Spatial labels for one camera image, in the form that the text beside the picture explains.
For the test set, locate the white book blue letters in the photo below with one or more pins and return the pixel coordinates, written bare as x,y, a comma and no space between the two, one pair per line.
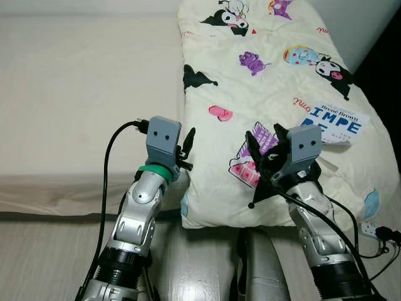
341,122

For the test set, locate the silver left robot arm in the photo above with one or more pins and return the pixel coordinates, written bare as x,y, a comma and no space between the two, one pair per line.
138,213

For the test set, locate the grey right robot leg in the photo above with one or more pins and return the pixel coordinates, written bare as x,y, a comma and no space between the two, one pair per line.
260,269

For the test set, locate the white power strip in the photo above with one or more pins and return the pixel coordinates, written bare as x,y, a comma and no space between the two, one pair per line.
368,228

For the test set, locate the cream bed mattress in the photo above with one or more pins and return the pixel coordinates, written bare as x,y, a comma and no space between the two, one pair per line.
81,94

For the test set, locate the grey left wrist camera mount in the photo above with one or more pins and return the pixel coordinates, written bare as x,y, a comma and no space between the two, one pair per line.
163,141

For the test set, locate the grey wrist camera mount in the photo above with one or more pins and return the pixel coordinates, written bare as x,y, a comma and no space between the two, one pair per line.
306,147
163,141

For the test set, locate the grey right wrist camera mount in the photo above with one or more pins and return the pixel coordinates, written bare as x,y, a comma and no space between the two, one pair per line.
306,147

